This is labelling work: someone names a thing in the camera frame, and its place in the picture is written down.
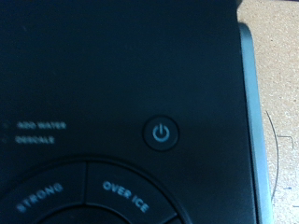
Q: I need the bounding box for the black Keurig coffee machine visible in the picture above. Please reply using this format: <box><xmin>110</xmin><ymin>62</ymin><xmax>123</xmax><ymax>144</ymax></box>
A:
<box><xmin>0</xmin><ymin>0</ymin><xmax>275</xmax><ymax>224</ymax></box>

